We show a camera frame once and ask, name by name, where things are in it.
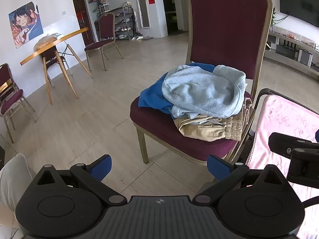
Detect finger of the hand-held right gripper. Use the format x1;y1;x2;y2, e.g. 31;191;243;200
287;148;319;187
269;132;319;158

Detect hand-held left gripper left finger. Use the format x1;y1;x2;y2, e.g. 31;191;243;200
31;154;127;205

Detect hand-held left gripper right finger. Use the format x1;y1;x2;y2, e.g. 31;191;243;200
192;154;291;205

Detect grey sweater with blue sleeves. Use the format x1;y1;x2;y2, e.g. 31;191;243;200
138;63;247;120

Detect khaki pants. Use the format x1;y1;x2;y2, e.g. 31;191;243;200
173;97;253;141

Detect tv stand shelf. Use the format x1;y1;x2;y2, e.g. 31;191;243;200
264;25;319;76

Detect small silver speaker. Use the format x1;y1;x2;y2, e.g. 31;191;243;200
298;48;313;66

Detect person's leg in white trousers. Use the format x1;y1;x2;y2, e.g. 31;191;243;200
0;153;36;239

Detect black router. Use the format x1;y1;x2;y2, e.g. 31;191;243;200
275;42;296;58

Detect maroon banquet chair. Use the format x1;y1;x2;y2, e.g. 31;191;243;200
84;12;125;71
130;0;273;165
0;63;36;143

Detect wooden table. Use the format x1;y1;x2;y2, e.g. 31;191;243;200
20;27;93;105

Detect tan plastic bag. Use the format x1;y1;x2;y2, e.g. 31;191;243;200
33;33;63;51

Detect black television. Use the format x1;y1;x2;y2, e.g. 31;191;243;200
278;0;319;28

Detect shoe rack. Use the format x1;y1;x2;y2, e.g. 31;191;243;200
113;6;136;40

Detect brown door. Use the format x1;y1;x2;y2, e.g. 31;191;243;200
73;0;96;45

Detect white shelf trolley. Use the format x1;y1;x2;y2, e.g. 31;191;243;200
88;1;110;20

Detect standing mirror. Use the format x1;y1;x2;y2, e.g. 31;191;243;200
135;0;151;29

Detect black cable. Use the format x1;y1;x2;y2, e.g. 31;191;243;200
302;196;319;208

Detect anime wall poster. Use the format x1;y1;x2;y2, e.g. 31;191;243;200
9;1;44;49

